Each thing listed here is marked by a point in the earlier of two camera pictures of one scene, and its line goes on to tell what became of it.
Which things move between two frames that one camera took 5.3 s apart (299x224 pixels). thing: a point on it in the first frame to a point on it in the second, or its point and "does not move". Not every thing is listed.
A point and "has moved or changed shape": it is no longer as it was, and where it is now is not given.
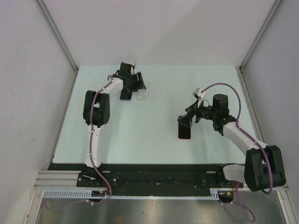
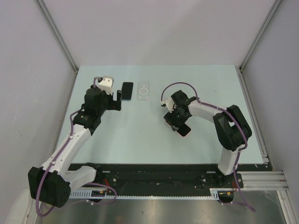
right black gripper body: [202, 112] to [176, 115]
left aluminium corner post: [60, 38] does not move
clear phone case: [143, 94] does not move
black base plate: [150, 175] does not move
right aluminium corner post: [241, 74] does not move
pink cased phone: [184, 132] has moved or changed shape
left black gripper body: [133, 84] to [108, 103]
